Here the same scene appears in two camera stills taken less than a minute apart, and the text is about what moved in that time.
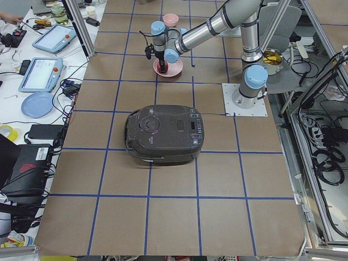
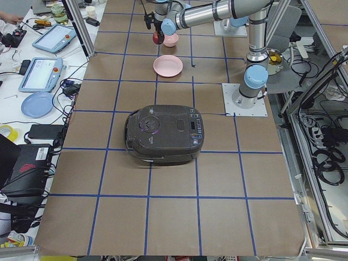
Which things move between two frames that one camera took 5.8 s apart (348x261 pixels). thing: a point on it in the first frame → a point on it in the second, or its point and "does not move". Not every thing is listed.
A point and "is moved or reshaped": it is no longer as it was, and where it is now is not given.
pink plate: x=173 y=69 does not move
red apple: x=166 y=68 is moved or reshaped
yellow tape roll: x=13 y=134 does not move
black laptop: x=24 y=170 does not move
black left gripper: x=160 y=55 → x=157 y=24
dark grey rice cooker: x=165 y=134 does not move
